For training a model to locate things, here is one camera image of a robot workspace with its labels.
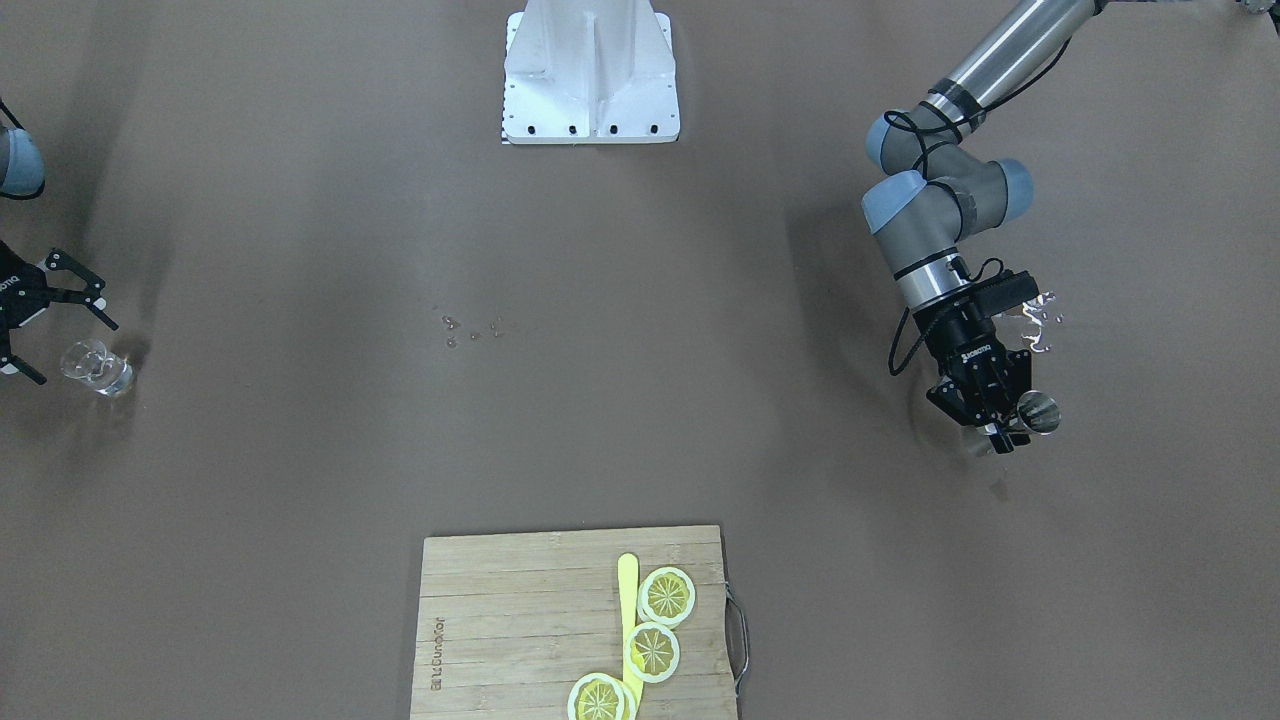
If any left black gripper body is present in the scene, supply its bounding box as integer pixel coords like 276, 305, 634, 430
916, 290, 1032, 427

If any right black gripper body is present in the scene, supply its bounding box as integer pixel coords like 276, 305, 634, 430
1, 242, 52, 351

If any steel measuring jigger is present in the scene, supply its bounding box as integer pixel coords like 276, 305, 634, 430
961, 389, 1062, 457

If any clear glass shaker cup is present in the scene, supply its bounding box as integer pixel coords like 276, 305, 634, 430
60, 340, 134, 398

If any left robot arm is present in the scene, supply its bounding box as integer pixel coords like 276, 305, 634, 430
861, 1, 1105, 454

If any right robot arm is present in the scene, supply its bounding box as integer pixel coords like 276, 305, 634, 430
1, 104, 119, 386

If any lemon slice one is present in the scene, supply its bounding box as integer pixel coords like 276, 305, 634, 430
637, 566, 698, 629

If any yellow plastic knife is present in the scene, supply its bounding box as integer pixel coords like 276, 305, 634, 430
617, 552, 644, 708

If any lemon slice two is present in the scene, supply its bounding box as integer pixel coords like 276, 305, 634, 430
623, 621, 682, 684

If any lemon slice three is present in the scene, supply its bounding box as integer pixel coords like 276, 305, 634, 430
564, 673, 637, 720

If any bamboo cutting board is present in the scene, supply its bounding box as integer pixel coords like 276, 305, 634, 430
410, 525, 740, 719

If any white camera post base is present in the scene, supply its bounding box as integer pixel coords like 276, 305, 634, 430
500, 1, 681, 146

